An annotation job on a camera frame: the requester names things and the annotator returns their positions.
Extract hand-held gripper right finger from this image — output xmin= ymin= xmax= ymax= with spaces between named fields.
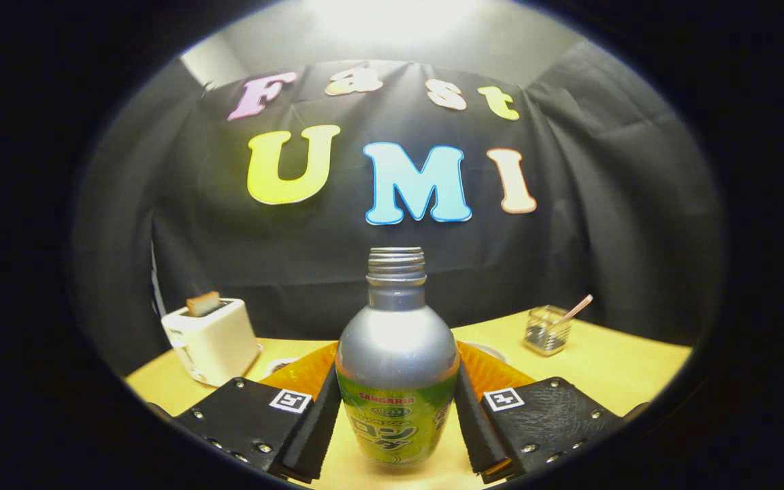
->
xmin=455 ymin=340 xmax=638 ymax=485

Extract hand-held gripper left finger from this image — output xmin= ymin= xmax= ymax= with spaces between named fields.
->
xmin=149 ymin=342 xmax=343 ymax=485

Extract silver bottle with green label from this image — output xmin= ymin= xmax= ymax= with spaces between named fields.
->
xmin=335 ymin=246 xmax=461 ymax=468

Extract wooden table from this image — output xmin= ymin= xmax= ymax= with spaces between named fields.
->
xmin=125 ymin=310 xmax=693 ymax=490

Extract white toaster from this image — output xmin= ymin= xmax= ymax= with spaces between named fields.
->
xmin=161 ymin=297 xmax=262 ymax=387

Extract white oval plate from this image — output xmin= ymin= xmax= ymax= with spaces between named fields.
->
xmin=463 ymin=342 xmax=510 ymax=365

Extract pink striped straw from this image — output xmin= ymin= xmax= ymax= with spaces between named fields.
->
xmin=550 ymin=294 xmax=594 ymax=327

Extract toast slice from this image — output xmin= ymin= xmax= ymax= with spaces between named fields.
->
xmin=186 ymin=291 xmax=221 ymax=318

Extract black backdrop cloth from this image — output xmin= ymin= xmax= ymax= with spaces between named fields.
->
xmin=69 ymin=44 xmax=730 ymax=378

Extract wire mesh holder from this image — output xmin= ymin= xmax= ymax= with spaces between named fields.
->
xmin=523 ymin=305 xmax=572 ymax=357

